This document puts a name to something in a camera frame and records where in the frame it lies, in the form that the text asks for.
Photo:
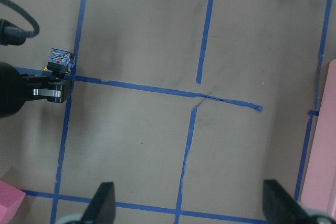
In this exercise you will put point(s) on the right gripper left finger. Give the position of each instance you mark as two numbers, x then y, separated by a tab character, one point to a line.
102	208

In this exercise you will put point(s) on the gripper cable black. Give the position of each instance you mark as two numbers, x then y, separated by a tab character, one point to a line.
12	34

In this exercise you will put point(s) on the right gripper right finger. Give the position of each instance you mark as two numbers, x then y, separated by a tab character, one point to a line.
279	207

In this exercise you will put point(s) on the pink cube far side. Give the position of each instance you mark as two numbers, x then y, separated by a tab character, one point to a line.
11	199

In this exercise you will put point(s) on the pink plastic bin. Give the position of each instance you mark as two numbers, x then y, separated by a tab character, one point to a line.
319	184

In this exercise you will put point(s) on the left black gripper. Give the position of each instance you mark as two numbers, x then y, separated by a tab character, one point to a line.
16	89

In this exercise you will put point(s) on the yellow push button switch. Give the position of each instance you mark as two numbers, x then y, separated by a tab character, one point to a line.
60	62

